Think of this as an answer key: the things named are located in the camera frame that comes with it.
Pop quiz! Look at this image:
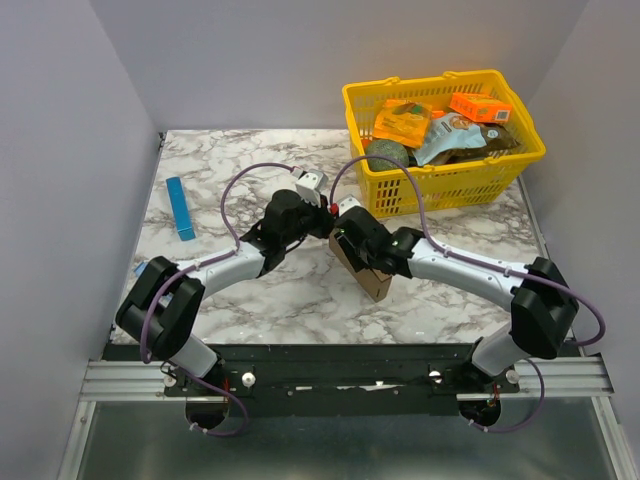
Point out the brown cardboard box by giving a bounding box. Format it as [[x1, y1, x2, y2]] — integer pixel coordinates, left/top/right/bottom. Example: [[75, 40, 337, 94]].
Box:
[[329, 229, 392, 303]]

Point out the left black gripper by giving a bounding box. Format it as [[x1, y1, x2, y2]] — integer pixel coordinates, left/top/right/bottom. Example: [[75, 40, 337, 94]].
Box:
[[283, 195, 338, 249]]

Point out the dark brown snack bag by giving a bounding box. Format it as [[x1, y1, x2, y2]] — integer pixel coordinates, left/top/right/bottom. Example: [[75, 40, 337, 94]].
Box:
[[431, 124, 520, 165]]

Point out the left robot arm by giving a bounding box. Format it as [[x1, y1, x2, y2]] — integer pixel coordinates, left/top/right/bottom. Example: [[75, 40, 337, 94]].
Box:
[[115, 189, 335, 395]]

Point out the light blue snack bag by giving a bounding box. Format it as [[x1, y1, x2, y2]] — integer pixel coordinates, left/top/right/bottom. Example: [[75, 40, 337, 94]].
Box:
[[413, 112, 487, 167]]

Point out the green round melon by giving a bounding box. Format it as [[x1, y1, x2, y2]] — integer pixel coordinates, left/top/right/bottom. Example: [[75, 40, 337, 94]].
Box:
[[365, 139, 410, 172]]

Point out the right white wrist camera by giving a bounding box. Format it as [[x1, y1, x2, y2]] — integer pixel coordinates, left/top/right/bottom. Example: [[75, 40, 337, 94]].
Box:
[[335, 195, 361, 216]]

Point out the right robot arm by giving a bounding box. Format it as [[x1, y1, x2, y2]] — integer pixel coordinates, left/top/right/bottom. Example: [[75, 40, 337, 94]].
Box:
[[335, 206, 579, 392]]

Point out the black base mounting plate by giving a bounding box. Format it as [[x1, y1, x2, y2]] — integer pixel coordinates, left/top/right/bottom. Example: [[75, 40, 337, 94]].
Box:
[[102, 339, 584, 419]]

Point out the long blue bar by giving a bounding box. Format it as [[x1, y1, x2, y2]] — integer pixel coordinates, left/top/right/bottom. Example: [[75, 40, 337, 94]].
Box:
[[166, 176, 195, 241]]

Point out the orange carton box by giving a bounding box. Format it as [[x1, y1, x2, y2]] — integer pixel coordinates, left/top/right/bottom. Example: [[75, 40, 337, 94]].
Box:
[[449, 92, 512, 123]]

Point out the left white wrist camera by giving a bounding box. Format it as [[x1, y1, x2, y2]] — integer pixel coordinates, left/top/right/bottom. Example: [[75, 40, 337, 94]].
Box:
[[295, 170, 328, 207]]

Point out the yellow plastic basket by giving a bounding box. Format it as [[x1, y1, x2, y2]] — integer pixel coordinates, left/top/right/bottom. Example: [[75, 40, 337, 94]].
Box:
[[342, 69, 546, 211]]

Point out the small blue block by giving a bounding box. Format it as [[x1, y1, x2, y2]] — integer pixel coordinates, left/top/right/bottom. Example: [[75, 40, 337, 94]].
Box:
[[133, 262, 147, 278]]

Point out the orange snack pouch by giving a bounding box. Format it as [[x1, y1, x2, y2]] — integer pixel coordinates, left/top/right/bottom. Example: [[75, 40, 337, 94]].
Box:
[[373, 99, 432, 148]]

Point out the aluminium frame rail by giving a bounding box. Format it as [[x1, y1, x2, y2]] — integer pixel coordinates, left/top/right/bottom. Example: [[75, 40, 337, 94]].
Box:
[[60, 358, 634, 479]]

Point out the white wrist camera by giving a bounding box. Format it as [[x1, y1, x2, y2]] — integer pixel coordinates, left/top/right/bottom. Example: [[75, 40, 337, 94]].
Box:
[[295, 170, 328, 207], [335, 195, 361, 216]]

